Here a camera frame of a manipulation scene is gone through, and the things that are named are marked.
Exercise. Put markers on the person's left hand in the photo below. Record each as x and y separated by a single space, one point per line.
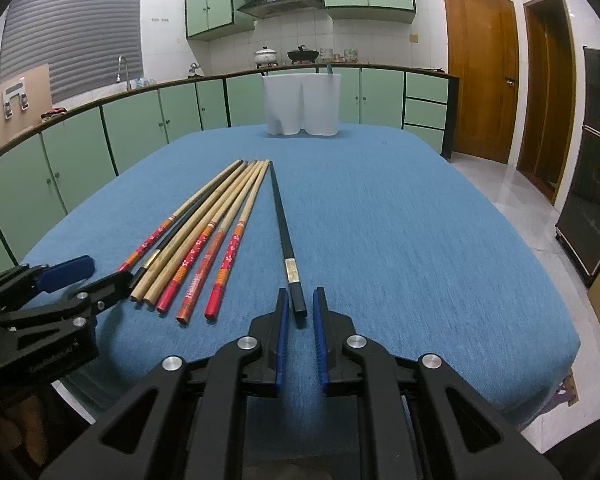
15 430

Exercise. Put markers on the small metal kettle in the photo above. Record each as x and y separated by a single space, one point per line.
194 69

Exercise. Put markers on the orange red bamboo chopstick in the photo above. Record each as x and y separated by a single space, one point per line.
197 287

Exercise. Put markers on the range hood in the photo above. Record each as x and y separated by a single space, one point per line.
280 4

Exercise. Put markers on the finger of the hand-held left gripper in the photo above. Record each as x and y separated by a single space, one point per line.
110 290
65 272

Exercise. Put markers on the white plastic cup right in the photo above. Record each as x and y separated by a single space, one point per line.
405 260

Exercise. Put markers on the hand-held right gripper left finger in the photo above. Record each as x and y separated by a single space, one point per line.
281 340

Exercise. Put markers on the glass jar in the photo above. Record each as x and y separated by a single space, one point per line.
326 55
350 55

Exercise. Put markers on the white pot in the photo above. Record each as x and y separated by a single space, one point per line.
266 56

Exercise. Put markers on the green base cabinets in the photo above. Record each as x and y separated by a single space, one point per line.
130 120

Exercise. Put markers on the black pot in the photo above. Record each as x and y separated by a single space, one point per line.
302 55

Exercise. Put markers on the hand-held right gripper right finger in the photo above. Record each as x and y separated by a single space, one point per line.
320 340

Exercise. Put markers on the dark glass-front cabinet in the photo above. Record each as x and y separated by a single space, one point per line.
595 170

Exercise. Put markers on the white two-compartment utensil holder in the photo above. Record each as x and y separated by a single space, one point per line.
285 105

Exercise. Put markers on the red cloth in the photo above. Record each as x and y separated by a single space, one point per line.
54 113

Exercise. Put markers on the red floral bamboo chopstick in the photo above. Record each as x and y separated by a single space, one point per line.
180 212
230 260
187 267

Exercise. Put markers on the plain bamboo chopstick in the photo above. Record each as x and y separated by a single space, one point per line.
166 260
181 260

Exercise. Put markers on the wooden door frame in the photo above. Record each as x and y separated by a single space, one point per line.
530 110

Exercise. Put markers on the grey window blind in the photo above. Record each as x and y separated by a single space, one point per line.
80 25

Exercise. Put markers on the flat cardboard box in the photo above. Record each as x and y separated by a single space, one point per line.
37 95

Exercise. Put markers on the wooden door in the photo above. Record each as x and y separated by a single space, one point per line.
480 70

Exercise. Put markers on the metal faucet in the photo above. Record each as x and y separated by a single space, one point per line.
128 75

